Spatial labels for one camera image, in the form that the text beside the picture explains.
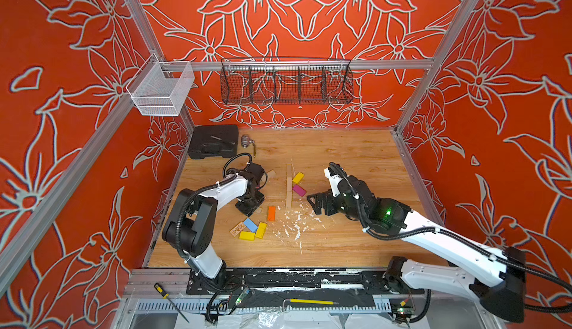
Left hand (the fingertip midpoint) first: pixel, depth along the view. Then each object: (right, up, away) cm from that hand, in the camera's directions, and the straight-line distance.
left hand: (259, 205), depth 91 cm
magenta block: (+17, +6, +4) cm, 18 cm away
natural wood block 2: (+13, +7, +4) cm, 15 cm away
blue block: (-3, -6, -6) cm, 9 cm away
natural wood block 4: (+5, +12, +10) cm, 16 cm away
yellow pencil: (+20, -26, -21) cm, 39 cm away
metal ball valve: (-9, +28, +20) cm, 35 cm away
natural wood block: (+13, +14, +10) cm, 21 cm away
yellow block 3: (-4, -10, -8) cm, 13 cm away
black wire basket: (+7, +55, +8) cm, 56 cm away
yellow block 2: (+2, -8, -7) cm, 11 cm away
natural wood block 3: (+13, +2, +1) cm, 13 cm away
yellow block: (+17, +10, +7) cm, 21 cm away
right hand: (+21, +9, -19) cm, 30 cm away
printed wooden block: (-7, -7, -7) cm, 13 cm away
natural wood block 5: (0, -2, -3) cm, 3 cm away
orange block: (+5, -3, -1) cm, 6 cm away
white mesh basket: (-42, +50, +2) cm, 65 cm away
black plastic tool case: (-24, +28, +14) cm, 39 cm away
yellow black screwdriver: (-28, -24, -20) cm, 43 cm away
